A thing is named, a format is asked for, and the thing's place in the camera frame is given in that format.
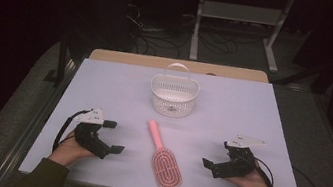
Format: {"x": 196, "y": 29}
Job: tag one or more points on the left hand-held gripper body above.
{"x": 89, "y": 138}

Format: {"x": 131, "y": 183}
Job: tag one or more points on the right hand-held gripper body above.
{"x": 239, "y": 164}

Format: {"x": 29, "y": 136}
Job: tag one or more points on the pink hairbrush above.
{"x": 167, "y": 166}

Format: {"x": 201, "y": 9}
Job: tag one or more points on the white plastic basket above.
{"x": 172, "y": 103}

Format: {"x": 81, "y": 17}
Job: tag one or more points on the person's left hand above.
{"x": 69, "y": 152}

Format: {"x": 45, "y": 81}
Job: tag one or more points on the person's right hand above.
{"x": 254, "y": 185}

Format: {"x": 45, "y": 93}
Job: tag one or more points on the white board sheet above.
{"x": 229, "y": 110}

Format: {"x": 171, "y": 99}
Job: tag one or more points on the wooden table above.
{"x": 146, "y": 60}

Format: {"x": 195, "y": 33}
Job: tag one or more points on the white metal desk frame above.
{"x": 241, "y": 13}

